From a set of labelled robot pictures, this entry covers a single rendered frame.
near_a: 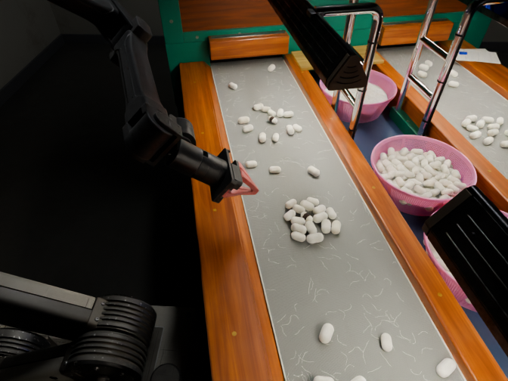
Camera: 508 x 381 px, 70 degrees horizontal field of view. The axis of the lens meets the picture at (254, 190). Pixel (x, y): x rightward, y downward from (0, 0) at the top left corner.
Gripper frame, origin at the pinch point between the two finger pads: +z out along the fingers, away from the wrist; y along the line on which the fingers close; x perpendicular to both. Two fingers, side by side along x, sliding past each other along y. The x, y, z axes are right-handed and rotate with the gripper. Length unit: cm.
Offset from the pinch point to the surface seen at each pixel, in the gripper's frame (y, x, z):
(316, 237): -6.8, -0.2, 16.5
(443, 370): -37.4, -8.0, 26.1
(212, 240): -3.8, 14.0, -1.4
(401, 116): 41, -26, 54
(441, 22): 81, -58, 70
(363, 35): 85, -36, 50
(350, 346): -30.1, 1.9, 17.3
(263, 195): 10.2, 6.7, 11.2
